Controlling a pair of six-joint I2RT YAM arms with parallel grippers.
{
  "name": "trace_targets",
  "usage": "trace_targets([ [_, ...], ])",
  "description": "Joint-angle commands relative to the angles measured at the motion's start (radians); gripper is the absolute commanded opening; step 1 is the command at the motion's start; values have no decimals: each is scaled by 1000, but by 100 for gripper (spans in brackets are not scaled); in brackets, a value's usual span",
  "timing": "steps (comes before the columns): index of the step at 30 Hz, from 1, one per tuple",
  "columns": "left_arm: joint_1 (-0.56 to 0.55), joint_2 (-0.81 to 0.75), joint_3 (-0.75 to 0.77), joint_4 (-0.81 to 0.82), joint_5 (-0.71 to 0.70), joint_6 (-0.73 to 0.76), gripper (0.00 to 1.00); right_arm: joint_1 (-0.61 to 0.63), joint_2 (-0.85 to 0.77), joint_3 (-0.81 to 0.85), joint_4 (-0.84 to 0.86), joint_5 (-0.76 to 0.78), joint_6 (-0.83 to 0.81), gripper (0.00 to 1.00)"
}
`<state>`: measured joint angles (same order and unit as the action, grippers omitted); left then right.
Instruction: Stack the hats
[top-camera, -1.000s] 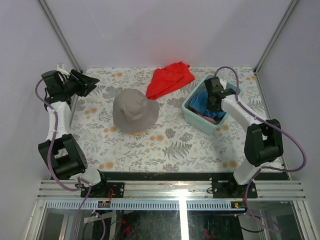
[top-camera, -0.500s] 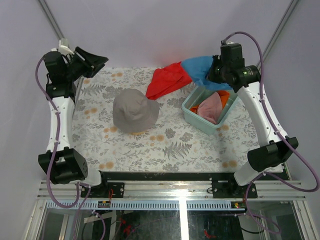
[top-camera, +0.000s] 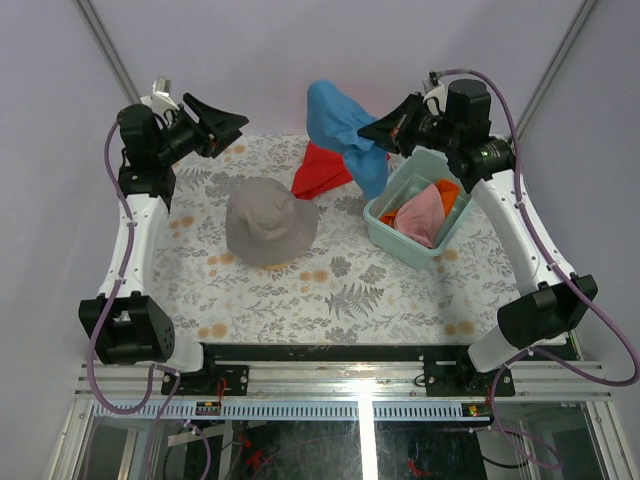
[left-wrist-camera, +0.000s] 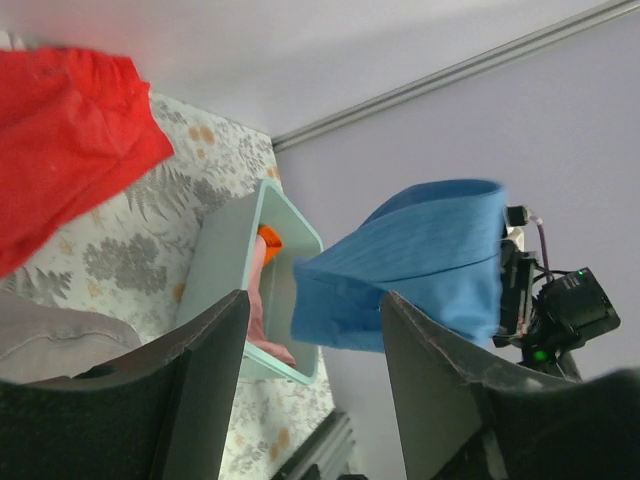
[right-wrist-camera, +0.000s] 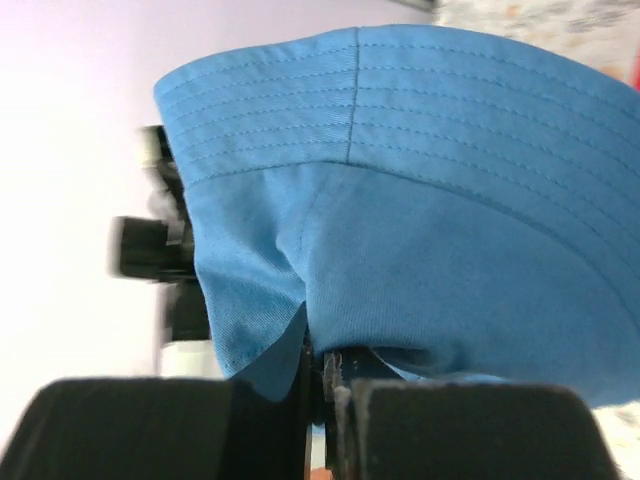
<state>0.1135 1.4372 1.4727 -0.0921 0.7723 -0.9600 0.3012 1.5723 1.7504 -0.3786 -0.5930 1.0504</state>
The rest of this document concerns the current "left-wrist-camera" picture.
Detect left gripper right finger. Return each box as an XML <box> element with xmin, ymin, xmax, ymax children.
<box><xmin>381</xmin><ymin>293</ymin><xmax>639</xmax><ymax>479</ymax></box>

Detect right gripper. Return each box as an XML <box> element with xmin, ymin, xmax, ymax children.
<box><xmin>492</xmin><ymin>244</ymin><xmax>539</xmax><ymax>350</ymax></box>

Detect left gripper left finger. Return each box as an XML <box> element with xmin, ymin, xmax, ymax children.
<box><xmin>1</xmin><ymin>290</ymin><xmax>249</xmax><ymax>479</ymax></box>

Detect blue bucket hat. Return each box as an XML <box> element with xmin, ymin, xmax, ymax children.
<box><xmin>290</xmin><ymin>179</ymin><xmax>506</xmax><ymax>352</ymax></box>

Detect grey bucket hat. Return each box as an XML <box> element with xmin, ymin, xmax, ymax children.
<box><xmin>1</xmin><ymin>293</ymin><xmax>142</xmax><ymax>384</ymax></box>

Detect teal plastic bin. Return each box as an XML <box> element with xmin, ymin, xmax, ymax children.
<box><xmin>175</xmin><ymin>179</ymin><xmax>323</xmax><ymax>385</ymax></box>

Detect red cloth hat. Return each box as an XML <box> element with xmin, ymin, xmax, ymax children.
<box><xmin>1</xmin><ymin>47</ymin><xmax>174</xmax><ymax>275</ymax></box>

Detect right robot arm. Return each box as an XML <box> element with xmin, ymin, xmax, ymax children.
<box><xmin>493</xmin><ymin>240</ymin><xmax>620</xmax><ymax>380</ymax></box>

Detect pink hat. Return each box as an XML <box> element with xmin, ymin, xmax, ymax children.
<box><xmin>247</xmin><ymin>235</ymin><xmax>296</xmax><ymax>367</ymax></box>

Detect floral table mat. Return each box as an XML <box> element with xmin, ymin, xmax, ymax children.
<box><xmin>1</xmin><ymin>93</ymin><xmax>334</xmax><ymax>479</ymax></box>

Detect orange hat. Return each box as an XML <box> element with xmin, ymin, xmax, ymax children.
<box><xmin>257</xmin><ymin>224</ymin><xmax>283</xmax><ymax>266</ymax></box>

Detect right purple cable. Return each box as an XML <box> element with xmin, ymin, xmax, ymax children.
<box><xmin>532</xmin><ymin>217</ymin><xmax>555</xmax><ymax>274</ymax></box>

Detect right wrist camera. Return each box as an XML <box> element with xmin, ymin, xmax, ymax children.
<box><xmin>503</xmin><ymin>205</ymin><xmax>540</xmax><ymax>251</ymax></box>

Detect aluminium rail frame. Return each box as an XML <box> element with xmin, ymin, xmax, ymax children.
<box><xmin>271</xmin><ymin>410</ymin><xmax>366</xmax><ymax>480</ymax></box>

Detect right corner aluminium post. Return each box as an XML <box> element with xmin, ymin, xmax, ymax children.
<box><xmin>272</xmin><ymin>0</ymin><xmax>639</xmax><ymax>153</ymax></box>

